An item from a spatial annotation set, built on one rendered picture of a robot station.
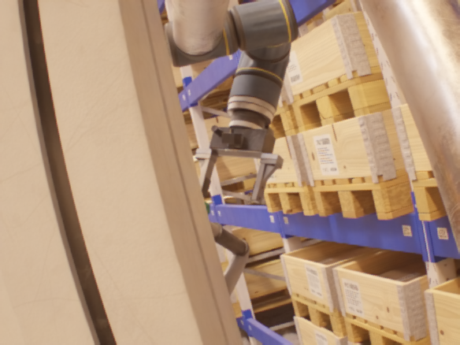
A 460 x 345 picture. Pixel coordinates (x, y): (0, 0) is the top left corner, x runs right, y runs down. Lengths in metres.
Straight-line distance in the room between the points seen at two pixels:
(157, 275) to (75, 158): 0.05
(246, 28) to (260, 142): 0.25
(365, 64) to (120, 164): 2.32
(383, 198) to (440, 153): 1.76
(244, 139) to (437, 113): 0.99
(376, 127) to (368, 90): 0.12
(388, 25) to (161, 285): 0.64
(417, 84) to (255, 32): 0.87
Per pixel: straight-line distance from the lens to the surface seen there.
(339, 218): 3.33
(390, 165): 2.59
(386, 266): 3.43
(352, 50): 2.60
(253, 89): 1.80
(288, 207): 3.78
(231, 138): 1.75
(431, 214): 2.29
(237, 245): 1.80
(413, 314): 2.64
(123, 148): 0.30
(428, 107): 0.85
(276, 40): 1.72
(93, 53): 0.31
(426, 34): 0.87
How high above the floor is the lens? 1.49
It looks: 2 degrees down
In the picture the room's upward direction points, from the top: 14 degrees counter-clockwise
